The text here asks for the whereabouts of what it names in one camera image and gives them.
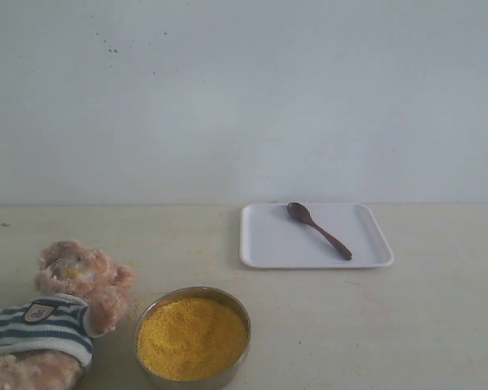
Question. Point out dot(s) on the tan teddy bear striped sweater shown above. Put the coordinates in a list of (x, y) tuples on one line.
[(48, 342)]

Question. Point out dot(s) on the dark brown wooden spoon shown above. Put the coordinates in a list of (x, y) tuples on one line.
[(301, 213)]

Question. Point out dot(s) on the steel bowl of yellow millet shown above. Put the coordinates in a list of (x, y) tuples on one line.
[(192, 338)]

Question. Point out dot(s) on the white rectangular plastic tray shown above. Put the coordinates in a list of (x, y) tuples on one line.
[(271, 239)]

